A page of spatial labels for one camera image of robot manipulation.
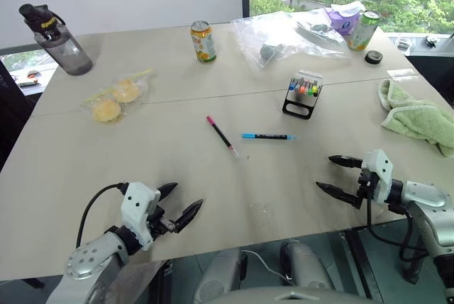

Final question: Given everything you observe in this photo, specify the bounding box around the large clear plastic bag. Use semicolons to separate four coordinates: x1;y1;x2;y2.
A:
231;9;351;74

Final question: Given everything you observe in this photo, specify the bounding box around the small clear packet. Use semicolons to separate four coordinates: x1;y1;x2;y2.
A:
386;68;420;79

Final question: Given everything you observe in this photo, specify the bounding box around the green towel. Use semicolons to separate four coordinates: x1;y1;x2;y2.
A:
376;78;454;158

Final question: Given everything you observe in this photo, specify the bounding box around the black table leg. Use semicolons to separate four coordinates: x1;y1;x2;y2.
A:
343;228;384;304

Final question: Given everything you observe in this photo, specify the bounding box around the pink marker pen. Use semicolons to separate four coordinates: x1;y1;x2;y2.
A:
206;115;240;158

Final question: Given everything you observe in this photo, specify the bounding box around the yellow round bun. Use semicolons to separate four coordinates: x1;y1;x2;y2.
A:
112;79;141;104
91;99;123;123

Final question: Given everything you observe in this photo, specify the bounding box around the grey robot leg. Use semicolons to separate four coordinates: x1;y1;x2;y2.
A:
279;240;335;291
192;248;246;304

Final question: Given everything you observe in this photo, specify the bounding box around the green drink can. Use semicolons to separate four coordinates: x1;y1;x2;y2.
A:
346;9;382;52

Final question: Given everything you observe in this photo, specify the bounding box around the black marker holder with markers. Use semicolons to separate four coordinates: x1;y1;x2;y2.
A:
281;69;324;120

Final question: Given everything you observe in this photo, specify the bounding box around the dark object in plastic bag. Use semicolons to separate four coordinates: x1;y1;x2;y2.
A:
260;43;282;62

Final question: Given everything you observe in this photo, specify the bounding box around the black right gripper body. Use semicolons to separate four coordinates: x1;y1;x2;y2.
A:
355;166;379;210

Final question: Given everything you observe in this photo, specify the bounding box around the black tape roll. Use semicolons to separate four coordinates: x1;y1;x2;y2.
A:
364;49;384;65

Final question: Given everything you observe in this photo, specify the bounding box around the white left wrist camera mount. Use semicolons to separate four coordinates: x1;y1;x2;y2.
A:
119;181;162;251

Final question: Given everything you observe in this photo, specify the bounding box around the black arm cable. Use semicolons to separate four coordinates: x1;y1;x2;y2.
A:
74;182;128;249
365;190;431;263

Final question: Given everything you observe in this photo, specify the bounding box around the clear bag of buns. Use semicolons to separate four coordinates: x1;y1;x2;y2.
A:
80;67;157;124

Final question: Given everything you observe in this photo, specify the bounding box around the thin white cable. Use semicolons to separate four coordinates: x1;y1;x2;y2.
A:
240;249;296;286

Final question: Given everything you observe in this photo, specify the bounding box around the purple tissue pack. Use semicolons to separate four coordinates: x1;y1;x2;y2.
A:
324;0;367;36

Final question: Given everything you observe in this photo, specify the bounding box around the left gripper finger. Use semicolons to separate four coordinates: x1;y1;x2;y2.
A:
157;181;179;201
172;198;205;235

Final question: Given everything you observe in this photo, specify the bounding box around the grey robot torso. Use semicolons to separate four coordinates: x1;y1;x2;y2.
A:
211;285;372;304

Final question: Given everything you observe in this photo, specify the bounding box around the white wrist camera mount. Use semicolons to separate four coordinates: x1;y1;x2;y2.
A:
119;181;162;251
361;148;395;206

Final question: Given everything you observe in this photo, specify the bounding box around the light blue marker pen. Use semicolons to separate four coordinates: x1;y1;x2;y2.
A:
241;133;299;141

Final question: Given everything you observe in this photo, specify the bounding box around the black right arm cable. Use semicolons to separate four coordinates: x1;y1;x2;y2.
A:
365;190;431;263

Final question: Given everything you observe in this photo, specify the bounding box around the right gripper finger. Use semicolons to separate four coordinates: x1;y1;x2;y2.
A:
328;154;365;170
315;181;360;209

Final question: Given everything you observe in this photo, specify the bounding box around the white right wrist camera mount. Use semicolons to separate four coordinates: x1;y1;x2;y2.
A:
361;148;395;206

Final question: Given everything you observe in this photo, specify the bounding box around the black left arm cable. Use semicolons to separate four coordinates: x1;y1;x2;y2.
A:
74;182;128;249

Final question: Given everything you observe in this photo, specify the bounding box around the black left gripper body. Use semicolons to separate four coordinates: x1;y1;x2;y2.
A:
146;204;179;240

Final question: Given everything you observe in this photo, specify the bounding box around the grey water bottle black lid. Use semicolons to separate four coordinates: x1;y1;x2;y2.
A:
18;3;94;77

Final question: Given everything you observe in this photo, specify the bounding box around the orange drink can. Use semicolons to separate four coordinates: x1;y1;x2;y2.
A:
189;20;218;64

